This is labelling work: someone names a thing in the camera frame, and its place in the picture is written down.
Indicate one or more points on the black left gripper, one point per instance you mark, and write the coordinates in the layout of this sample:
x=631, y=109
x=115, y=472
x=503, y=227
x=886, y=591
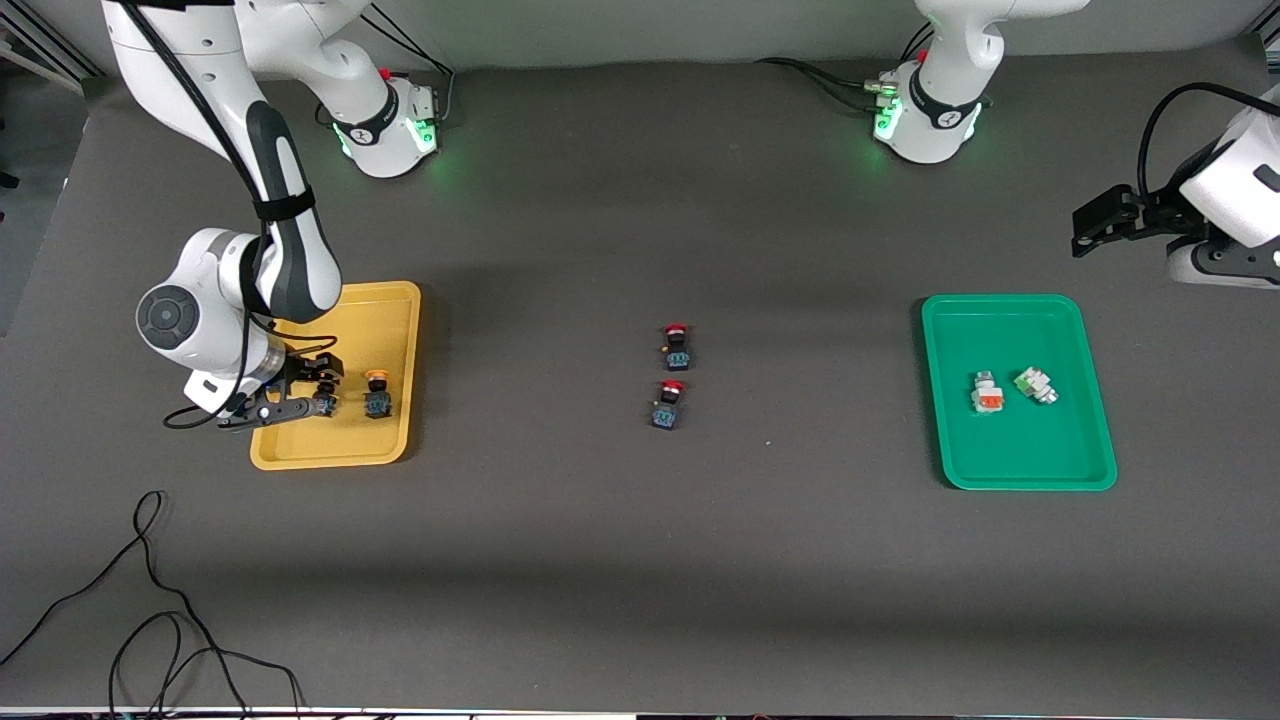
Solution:
x=1158, y=213

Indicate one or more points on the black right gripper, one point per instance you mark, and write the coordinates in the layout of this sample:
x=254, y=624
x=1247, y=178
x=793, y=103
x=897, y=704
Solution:
x=300, y=367

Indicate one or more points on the yellow push button switch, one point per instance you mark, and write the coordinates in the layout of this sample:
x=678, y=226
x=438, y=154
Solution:
x=378, y=397
x=325, y=403

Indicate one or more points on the white green push button switch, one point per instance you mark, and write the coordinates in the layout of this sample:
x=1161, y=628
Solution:
x=1037, y=385

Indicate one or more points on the orange white switch block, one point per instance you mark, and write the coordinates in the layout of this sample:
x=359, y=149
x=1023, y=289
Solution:
x=988, y=393

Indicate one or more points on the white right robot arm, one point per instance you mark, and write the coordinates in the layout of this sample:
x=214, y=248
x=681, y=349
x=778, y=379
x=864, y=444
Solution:
x=210, y=80

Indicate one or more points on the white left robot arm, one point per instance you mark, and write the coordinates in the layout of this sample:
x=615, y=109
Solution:
x=935, y=110

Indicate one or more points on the yellow plastic tray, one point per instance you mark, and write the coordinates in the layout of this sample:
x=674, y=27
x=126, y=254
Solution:
x=380, y=330

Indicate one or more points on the green plastic tray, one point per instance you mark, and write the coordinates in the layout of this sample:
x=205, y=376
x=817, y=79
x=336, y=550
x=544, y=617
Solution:
x=1030, y=450

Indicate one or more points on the dark gray table cloth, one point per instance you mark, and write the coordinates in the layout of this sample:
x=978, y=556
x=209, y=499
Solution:
x=640, y=580

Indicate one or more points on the red push button switch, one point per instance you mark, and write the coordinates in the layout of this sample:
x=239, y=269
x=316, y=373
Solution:
x=665, y=408
x=677, y=350

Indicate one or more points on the metal frame rail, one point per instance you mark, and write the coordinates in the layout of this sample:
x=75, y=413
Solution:
x=40, y=45

